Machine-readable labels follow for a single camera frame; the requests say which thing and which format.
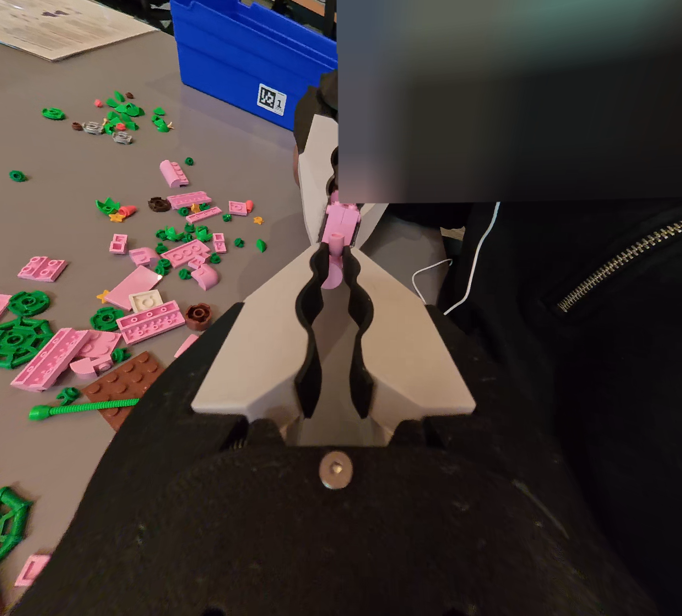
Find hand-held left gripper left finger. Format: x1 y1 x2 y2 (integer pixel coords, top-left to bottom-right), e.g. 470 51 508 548
190 242 329 447

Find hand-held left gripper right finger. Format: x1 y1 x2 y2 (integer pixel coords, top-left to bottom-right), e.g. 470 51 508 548
341 246 476 436

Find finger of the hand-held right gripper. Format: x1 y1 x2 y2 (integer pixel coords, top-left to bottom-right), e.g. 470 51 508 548
354 203 390 250
297 114 339 245

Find pink studded toy block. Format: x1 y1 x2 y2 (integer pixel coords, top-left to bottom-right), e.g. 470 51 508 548
321 191 364 247

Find pink curved toy tube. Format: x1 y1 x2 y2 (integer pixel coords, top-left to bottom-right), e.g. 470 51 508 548
321 233 348 290

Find large blue plastic bin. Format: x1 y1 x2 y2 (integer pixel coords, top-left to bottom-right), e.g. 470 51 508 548
164 0 339 117

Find scattered pink toy bricks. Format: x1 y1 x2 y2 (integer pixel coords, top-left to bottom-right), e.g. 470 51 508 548
0 159 254 588

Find white square toy brick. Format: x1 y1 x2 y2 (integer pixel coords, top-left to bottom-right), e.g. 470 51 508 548
128 289 164 314

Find brown square toy plate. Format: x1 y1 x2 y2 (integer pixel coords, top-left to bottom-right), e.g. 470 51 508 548
80 351 166 433

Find green toy stem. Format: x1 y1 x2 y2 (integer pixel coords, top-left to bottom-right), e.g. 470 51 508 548
29 398 140 421

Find scattered green toy pieces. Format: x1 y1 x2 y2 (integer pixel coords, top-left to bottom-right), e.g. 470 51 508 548
0 90 268 562

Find printed paper sheet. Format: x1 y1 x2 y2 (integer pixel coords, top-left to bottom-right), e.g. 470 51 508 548
0 0 161 62

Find thin white cable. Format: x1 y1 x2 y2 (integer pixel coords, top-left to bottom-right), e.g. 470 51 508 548
412 202 502 316

